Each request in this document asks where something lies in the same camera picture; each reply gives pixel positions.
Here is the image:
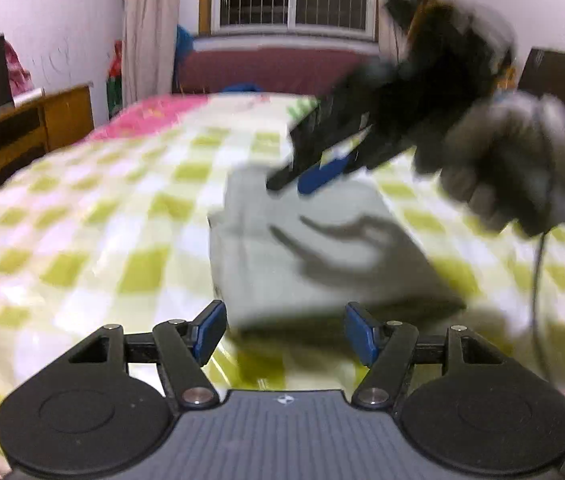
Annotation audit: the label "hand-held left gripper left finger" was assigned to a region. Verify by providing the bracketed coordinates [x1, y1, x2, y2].
[65, 300, 227, 409]

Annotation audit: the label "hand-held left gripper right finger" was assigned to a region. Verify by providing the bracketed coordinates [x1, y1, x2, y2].
[344, 301, 506, 409]

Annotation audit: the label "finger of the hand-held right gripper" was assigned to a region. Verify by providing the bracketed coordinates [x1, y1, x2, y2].
[297, 150, 371, 197]
[266, 80, 374, 193]

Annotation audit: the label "grey-green pants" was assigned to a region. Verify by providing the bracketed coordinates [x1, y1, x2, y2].
[207, 162, 467, 333]

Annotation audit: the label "person's right hand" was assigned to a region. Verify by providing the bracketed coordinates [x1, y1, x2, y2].
[414, 91, 565, 237]

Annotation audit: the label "beige curtain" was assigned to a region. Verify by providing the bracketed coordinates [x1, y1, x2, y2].
[373, 0, 416, 63]
[122, 0, 183, 107]

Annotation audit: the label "maroon window bench cover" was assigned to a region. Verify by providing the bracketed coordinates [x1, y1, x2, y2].
[176, 44, 384, 96]

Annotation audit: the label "dark wooden headboard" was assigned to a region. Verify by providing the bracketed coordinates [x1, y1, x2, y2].
[517, 47, 565, 112]

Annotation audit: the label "yellow-green checkered bed sheet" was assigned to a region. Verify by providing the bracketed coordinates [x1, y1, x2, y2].
[0, 95, 565, 461]

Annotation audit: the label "pink floral blanket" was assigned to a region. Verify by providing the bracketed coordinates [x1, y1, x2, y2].
[87, 92, 323, 142]

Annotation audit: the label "blue cloth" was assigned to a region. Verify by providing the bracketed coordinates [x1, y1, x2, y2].
[176, 24, 197, 57]

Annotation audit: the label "red and green bag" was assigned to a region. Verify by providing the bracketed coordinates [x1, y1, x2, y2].
[106, 41, 126, 122]

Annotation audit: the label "wooden desk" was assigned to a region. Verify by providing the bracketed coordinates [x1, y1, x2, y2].
[0, 85, 96, 202]

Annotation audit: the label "pink cloth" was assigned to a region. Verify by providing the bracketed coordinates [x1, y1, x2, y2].
[3, 40, 34, 97]

